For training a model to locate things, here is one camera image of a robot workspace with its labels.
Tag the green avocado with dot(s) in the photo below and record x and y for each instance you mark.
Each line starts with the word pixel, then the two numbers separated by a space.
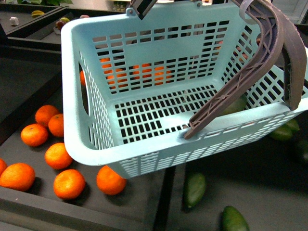
pixel 194 189
pixel 237 106
pixel 283 133
pixel 233 220

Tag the orange tangerine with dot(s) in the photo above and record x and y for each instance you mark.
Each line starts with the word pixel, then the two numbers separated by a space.
pixel 56 125
pixel 109 182
pixel 34 135
pixel 69 184
pixel 18 176
pixel 45 113
pixel 57 156

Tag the light blue plastic basket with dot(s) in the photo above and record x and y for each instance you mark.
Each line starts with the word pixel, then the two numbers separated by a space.
pixel 140 95

